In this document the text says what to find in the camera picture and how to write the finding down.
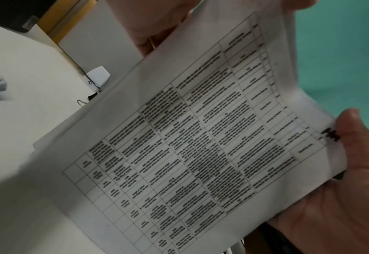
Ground person's left hand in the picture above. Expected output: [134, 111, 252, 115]
[106, 0, 317, 58]

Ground person's right hand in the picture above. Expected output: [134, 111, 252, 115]
[266, 108, 369, 254]

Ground black binder clip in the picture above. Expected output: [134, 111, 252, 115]
[76, 92, 99, 106]

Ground thick bundle of printed papers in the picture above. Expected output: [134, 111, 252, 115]
[33, 0, 348, 254]

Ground grey desk divider panel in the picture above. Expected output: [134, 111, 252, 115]
[58, 0, 147, 82]

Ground black computer tower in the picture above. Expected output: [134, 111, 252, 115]
[0, 0, 66, 34]

